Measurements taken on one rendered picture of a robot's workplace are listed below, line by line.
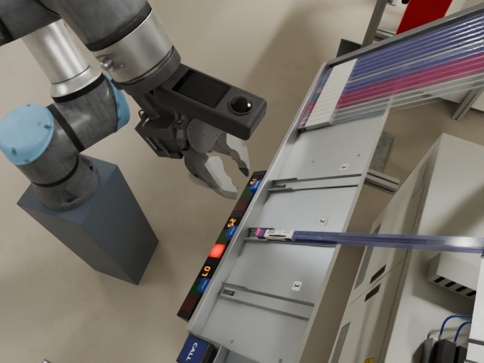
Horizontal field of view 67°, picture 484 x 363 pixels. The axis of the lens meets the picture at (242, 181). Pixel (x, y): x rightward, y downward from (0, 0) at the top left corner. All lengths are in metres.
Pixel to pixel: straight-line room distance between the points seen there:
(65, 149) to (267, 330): 0.55
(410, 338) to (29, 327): 1.22
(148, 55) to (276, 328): 0.38
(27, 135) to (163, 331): 0.83
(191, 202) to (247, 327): 1.01
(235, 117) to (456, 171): 0.70
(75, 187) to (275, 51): 1.43
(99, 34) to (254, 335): 0.42
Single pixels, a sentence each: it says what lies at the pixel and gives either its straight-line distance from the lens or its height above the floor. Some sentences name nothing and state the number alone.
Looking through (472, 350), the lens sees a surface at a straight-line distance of 0.43.
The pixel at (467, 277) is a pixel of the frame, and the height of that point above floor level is 0.66.
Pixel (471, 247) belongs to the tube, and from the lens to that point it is 0.46.
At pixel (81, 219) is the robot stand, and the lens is 0.95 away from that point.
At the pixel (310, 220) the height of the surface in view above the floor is 0.81.
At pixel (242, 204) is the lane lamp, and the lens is 0.77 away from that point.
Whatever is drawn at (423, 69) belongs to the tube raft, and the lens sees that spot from 0.73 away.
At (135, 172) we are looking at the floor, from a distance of 1.64.
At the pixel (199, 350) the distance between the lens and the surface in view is 0.55.
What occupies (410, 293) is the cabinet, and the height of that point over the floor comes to 0.62.
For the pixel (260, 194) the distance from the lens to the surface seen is 0.70.
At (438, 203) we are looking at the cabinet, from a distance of 0.92.
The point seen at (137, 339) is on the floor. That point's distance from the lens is 1.40.
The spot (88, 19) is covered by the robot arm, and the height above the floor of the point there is 1.14.
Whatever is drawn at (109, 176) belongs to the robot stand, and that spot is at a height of 0.55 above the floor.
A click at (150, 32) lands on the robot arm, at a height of 1.12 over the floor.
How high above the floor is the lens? 1.35
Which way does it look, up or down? 60 degrees down
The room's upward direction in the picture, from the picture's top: straight up
